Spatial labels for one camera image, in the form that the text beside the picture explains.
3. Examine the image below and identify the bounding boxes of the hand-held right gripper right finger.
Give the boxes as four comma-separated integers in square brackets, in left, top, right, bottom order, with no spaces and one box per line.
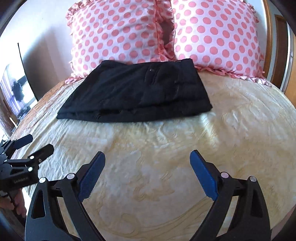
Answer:
[190,149,271,241]

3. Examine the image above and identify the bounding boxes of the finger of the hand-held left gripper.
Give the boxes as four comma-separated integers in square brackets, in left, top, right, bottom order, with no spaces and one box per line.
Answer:
[5,144,55,172]
[0,134,33,156]

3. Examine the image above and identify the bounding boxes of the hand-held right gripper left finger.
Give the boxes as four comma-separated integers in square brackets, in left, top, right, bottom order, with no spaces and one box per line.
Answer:
[25,151,107,241]

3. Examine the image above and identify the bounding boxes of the black pants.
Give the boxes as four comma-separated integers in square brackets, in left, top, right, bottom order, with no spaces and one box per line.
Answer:
[57,59,213,123]

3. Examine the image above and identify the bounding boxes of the person's left hand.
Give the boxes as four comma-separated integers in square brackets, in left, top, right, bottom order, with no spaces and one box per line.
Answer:
[0,188,28,223]

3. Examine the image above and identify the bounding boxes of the flat screen television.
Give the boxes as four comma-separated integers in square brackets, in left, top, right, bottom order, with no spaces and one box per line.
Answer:
[0,42,38,121]

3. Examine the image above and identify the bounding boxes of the yellow patterned bedspread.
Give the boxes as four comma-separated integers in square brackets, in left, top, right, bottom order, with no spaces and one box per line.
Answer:
[10,70,296,241]

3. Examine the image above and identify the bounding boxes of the pink polka dot pillow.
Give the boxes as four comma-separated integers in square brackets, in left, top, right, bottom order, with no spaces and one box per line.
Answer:
[65,0,176,85]
[170,0,272,87]

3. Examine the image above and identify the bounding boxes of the wooden door frame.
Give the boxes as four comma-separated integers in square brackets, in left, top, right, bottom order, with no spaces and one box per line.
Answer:
[264,0,296,100]

